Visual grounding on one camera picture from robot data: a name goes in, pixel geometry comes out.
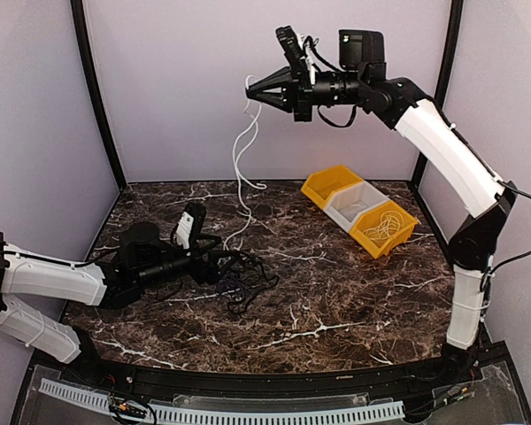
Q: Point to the black front rail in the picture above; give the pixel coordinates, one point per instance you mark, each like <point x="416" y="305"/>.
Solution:
<point x="412" y="380"/>

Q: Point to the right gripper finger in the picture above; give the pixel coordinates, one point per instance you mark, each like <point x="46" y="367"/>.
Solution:
<point x="276" y="100"/>
<point x="279" y="79"/>

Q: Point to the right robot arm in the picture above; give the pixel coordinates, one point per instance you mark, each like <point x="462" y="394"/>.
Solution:
<point x="361" y="82"/>

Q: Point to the near yellow plastic bin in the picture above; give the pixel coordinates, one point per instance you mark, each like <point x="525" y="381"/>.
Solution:
<point x="383" y="228"/>

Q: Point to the yellow plastic bin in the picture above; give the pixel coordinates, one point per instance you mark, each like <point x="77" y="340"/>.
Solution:
<point x="321" y="185"/>
<point x="383" y="228"/>

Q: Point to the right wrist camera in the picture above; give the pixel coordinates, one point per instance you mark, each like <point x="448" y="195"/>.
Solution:
<point x="297" y="53"/>

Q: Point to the white plastic bin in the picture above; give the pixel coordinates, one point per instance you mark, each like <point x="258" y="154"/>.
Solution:
<point x="346" y="206"/>

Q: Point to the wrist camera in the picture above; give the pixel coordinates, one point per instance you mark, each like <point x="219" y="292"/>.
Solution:
<point x="189" y="226"/>
<point x="297" y="53"/>

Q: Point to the far yellow plastic bin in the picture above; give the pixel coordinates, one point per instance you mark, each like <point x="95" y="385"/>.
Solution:
<point x="321" y="185"/>

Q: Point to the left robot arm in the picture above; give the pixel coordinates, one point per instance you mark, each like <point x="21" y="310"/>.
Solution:
<point x="141" y="259"/>

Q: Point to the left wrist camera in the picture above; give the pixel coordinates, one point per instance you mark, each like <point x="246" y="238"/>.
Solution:
<point x="189" y="226"/>

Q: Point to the white slotted cable duct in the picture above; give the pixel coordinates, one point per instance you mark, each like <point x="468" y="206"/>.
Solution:
<point x="270" y="412"/>

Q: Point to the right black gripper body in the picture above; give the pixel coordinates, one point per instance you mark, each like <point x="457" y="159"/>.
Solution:
<point x="303" y="98"/>

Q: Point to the right black frame post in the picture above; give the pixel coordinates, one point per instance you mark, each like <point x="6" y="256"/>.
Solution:
<point x="443" y="79"/>

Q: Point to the black frame post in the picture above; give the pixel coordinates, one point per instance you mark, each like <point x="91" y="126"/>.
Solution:
<point x="94" y="92"/>
<point x="443" y="79"/>

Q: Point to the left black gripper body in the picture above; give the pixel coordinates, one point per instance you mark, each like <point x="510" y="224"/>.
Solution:
<point x="199" y="272"/>

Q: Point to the left black frame post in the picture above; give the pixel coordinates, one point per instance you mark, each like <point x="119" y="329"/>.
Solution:
<point x="94" y="92"/>

